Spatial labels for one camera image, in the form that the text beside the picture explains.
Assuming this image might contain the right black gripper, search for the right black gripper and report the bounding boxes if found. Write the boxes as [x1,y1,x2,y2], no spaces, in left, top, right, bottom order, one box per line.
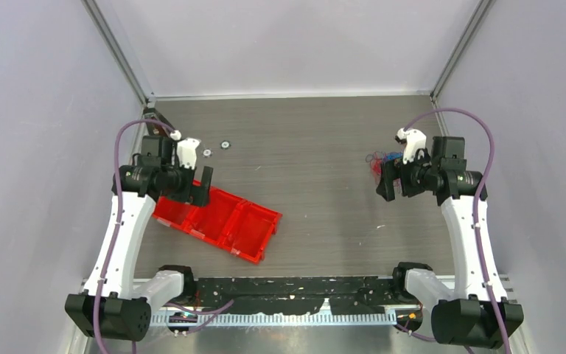
[377,148,439,201]

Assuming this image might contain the red blue cables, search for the red blue cables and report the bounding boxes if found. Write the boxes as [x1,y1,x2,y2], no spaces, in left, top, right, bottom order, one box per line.
[365,150,406,189]

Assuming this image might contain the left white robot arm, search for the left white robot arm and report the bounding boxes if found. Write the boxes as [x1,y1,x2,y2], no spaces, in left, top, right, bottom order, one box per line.
[65,133,213,342]

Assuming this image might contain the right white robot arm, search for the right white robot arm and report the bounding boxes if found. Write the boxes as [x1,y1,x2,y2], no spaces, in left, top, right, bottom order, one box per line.
[376,131,524,349]

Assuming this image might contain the red three-compartment bin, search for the red three-compartment bin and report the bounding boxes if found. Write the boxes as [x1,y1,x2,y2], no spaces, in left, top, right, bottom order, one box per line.
[153,187,282,264]

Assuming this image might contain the black wedge stand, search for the black wedge stand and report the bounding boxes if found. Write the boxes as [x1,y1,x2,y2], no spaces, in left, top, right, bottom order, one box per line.
[142,108,175,137]

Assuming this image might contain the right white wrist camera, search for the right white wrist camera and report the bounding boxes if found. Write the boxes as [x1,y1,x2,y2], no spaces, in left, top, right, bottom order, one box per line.
[395,128,427,164]

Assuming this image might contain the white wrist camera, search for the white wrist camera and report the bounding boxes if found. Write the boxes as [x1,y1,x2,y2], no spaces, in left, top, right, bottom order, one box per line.
[170,130,201,170]
[395,128,427,164]

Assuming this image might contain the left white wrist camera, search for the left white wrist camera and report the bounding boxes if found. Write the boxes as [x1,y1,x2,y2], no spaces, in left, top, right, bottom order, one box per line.
[170,130,201,170]

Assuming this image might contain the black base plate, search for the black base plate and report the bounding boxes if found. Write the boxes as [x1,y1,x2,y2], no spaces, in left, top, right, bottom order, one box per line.
[149,276,440,316]

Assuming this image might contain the slotted cable duct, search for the slotted cable duct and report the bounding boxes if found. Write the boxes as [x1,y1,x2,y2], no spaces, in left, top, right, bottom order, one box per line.
[150,311,397,327]

